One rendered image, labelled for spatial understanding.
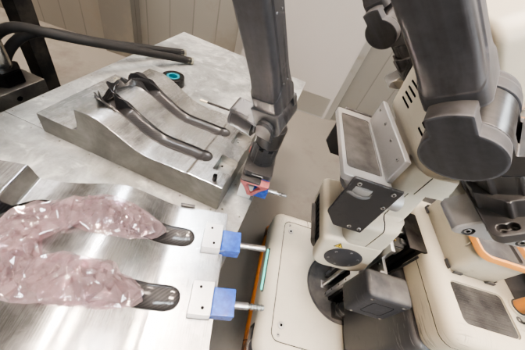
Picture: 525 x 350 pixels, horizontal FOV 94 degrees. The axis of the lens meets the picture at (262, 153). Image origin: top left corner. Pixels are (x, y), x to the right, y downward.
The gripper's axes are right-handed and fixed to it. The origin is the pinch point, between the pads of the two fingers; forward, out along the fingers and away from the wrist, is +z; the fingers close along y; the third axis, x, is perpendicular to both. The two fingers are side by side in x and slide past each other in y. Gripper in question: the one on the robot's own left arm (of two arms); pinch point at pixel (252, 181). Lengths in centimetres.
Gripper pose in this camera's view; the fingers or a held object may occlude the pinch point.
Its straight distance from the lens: 65.2
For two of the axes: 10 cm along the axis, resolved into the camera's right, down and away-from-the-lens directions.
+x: 9.5, 3.0, 0.6
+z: -2.6, 6.8, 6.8
